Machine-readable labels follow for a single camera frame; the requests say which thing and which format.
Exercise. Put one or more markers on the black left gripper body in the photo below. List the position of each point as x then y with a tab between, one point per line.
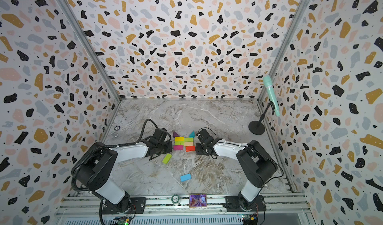
166	148

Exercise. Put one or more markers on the lime green block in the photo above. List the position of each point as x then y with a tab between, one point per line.
188	140
167	158
179	143

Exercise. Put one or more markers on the aluminium corner post left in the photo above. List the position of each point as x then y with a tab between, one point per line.
65	7

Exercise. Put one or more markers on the round green button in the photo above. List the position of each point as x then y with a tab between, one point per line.
175	199

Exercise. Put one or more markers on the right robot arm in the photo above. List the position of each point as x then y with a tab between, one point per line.
256	163

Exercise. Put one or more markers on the teal triangular block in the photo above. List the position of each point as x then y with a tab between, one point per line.
191	134

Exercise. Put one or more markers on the red block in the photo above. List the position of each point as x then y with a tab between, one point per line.
190	148

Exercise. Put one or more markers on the light blue block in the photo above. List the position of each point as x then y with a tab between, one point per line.
185	177

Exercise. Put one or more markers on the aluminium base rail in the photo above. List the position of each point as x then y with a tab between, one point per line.
274	209

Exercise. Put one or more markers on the aluminium corner post right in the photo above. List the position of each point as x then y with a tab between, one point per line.
279	18

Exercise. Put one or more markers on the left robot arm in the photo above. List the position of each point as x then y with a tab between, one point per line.
92	171

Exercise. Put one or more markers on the aluminium corner post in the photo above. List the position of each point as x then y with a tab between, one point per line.
279	18
65	7

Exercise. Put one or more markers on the colourful small screen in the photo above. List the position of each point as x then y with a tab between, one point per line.
198	201

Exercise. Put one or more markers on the mint green microphone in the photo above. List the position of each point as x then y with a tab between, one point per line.
268	85

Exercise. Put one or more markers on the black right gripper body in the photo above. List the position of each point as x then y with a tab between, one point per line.
201	149

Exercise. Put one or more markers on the magenta block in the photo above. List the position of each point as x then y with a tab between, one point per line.
178	147

